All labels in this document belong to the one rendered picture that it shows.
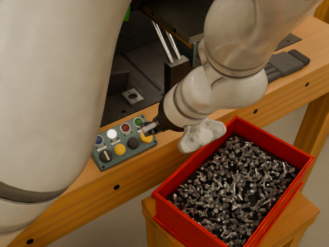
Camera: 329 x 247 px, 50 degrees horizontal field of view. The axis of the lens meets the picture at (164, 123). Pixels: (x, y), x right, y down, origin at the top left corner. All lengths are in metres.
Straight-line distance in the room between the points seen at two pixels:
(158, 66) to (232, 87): 0.68
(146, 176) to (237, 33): 0.68
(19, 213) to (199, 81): 0.35
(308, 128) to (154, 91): 0.80
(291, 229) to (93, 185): 0.46
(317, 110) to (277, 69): 0.46
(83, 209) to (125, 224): 0.92
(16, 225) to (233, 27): 0.19
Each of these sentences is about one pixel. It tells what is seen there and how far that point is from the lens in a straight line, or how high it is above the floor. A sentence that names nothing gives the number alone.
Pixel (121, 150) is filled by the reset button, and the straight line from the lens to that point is 0.80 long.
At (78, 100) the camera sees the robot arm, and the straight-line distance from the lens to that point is 0.19.
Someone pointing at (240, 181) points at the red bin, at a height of 0.89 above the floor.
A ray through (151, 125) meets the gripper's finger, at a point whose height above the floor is 1.08.
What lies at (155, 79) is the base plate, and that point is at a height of 0.90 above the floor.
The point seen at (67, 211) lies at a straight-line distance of 0.84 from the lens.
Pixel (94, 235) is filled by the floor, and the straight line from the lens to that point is 1.77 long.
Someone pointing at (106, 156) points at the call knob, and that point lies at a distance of 0.79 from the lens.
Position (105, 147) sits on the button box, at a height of 0.94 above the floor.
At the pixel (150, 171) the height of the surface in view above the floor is 0.83.
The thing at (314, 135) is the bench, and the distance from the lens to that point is 1.59.
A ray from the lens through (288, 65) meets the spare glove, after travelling 1.12.
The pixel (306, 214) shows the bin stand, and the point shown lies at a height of 0.80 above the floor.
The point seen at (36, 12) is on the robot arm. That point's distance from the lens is 0.17.
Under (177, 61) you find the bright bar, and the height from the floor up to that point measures 1.01.
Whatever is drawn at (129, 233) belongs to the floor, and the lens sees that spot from 1.75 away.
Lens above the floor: 1.53
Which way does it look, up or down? 44 degrees down
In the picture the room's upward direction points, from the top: straight up
